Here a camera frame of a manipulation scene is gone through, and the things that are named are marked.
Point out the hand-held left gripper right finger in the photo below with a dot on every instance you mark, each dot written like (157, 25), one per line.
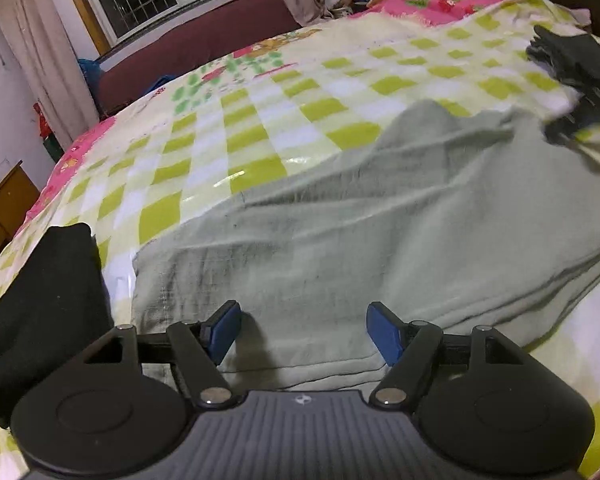
(386, 332)

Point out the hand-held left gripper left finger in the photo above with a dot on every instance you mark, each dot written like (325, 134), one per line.
(222, 330)

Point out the light green pants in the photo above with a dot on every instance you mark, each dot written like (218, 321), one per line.
(380, 220)

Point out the dark grey folded cloth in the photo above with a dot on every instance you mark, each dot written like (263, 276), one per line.
(570, 55)

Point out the black cloth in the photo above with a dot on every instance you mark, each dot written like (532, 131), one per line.
(45, 310)

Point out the wooden desk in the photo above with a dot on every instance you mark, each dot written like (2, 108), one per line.
(7, 210)

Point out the green box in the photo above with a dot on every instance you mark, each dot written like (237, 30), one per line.
(52, 149)

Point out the small blue cloth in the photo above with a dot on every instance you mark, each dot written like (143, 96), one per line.
(159, 86)

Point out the crumpled patterned cloth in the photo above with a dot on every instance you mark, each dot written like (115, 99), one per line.
(347, 5)

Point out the red hanging ornament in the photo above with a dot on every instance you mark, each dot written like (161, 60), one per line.
(42, 120)

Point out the blue bag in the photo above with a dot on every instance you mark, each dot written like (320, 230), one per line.
(89, 82)

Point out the maroon sofa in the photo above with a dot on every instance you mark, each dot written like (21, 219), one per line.
(195, 42)

